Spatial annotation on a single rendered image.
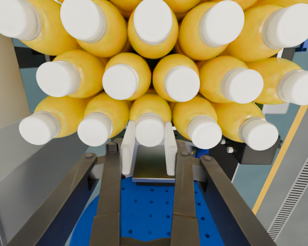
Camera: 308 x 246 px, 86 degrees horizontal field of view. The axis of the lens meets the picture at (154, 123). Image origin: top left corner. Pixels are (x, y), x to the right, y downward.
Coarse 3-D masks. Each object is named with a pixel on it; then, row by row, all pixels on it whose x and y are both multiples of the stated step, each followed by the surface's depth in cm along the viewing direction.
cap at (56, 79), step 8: (48, 64) 18; (56, 64) 18; (64, 64) 19; (40, 72) 18; (48, 72) 18; (56, 72) 18; (64, 72) 18; (72, 72) 19; (40, 80) 18; (48, 80) 18; (56, 80) 18; (64, 80) 18; (72, 80) 19; (48, 88) 19; (56, 88) 19; (64, 88) 19; (72, 88) 19; (56, 96) 19
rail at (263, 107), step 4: (280, 52) 29; (272, 56) 30; (276, 56) 29; (280, 56) 29; (256, 104) 34; (260, 104) 33; (264, 104) 32; (260, 108) 33; (264, 108) 32; (264, 112) 33
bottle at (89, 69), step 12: (60, 60) 20; (72, 60) 21; (84, 60) 22; (96, 60) 24; (108, 60) 30; (84, 72) 21; (96, 72) 23; (84, 84) 22; (96, 84) 24; (72, 96) 23; (84, 96) 24
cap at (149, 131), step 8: (144, 120) 20; (152, 120) 20; (160, 120) 22; (136, 128) 20; (144, 128) 20; (152, 128) 20; (160, 128) 20; (136, 136) 21; (144, 136) 21; (152, 136) 21; (160, 136) 21; (144, 144) 21; (152, 144) 21
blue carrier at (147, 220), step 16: (128, 192) 34; (144, 192) 35; (160, 192) 35; (96, 208) 30; (128, 208) 31; (144, 208) 31; (160, 208) 31; (80, 224) 28; (128, 224) 28; (144, 224) 28; (160, 224) 28; (208, 224) 28; (80, 240) 25; (144, 240) 25; (208, 240) 26
